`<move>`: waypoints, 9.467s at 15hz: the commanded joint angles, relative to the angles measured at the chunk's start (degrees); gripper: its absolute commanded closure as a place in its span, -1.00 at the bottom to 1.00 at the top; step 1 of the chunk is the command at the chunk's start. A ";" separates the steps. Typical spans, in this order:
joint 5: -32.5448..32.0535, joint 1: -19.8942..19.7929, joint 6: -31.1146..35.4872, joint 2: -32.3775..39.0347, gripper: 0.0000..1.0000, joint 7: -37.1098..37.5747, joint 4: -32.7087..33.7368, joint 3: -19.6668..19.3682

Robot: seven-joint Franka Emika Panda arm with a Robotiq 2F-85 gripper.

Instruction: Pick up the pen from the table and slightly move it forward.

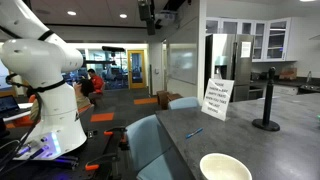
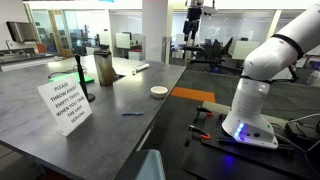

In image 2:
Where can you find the blue pen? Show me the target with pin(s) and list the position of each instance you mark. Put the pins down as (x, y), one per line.
(132, 114)

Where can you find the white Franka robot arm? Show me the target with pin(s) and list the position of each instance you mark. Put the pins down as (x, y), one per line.
(256, 100)

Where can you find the small white bowl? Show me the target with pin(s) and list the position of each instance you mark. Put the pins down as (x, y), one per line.
(159, 91)

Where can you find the teal chair back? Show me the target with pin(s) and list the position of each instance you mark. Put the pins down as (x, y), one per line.
(146, 165)

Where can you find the black pole stand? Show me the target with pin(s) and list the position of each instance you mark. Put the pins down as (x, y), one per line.
(82, 78)

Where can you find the green flat tray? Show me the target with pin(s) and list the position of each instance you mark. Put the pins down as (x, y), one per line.
(68, 77)

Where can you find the white printed notice sign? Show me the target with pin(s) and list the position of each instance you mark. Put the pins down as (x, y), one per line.
(65, 103)

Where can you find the red chair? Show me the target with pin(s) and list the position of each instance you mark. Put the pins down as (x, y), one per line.
(41, 48)

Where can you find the metal sink faucet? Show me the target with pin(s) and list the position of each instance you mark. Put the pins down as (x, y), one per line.
(8, 46)

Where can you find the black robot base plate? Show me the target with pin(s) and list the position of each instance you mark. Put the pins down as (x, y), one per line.
(233, 156)

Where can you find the wall paper towel dispenser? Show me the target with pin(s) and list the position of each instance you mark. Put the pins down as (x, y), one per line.
(20, 31)

